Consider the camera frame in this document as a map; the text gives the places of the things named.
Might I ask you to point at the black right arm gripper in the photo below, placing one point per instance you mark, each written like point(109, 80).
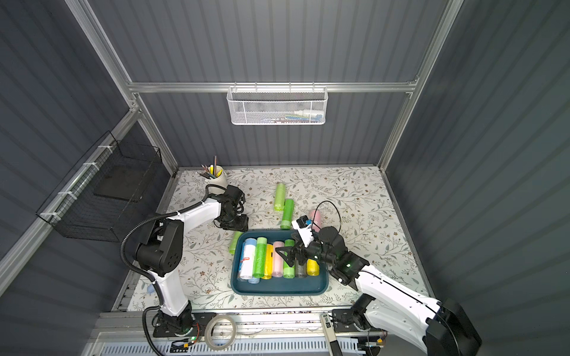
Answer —
point(300, 253)

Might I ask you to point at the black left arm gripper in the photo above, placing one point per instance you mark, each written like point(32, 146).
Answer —
point(231, 222)

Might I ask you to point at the dark grey trash bag roll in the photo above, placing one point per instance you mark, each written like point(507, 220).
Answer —
point(300, 270)

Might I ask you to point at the pale green roll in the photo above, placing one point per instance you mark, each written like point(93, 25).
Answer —
point(289, 272)
point(280, 196)

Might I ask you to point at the yellow trash bag roll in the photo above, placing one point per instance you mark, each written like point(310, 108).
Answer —
point(312, 268)
point(268, 265)

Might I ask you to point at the pink trash bag roll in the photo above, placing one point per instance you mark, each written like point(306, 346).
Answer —
point(316, 218)
point(278, 263)

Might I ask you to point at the bright green roll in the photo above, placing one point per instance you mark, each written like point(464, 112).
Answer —
point(286, 222)
point(260, 258)

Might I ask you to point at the light green roll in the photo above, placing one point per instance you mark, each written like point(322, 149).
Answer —
point(235, 239)

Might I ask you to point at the white roll with red label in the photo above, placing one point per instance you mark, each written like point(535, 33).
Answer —
point(248, 261)

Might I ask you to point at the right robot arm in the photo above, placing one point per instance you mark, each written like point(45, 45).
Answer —
point(435, 327)

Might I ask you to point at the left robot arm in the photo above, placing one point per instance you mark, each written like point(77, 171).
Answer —
point(161, 250)

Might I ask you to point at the teal plastic storage box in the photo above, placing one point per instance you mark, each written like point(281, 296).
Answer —
point(308, 286)

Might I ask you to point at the clear packing tape roll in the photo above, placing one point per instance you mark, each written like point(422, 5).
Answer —
point(220, 333)

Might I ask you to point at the white pen holder cup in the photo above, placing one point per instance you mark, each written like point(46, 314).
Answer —
point(217, 178)

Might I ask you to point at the pens and pencils bunch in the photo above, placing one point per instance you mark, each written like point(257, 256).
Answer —
point(213, 171)

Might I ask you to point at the items in white basket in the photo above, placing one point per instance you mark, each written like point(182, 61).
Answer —
point(302, 116)

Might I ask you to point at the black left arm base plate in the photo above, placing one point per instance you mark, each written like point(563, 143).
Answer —
point(188, 325)

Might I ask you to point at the white wire wall basket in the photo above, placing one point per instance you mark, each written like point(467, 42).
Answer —
point(246, 107)

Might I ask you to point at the black wire side basket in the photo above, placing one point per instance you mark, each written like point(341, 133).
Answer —
point(109, 194)

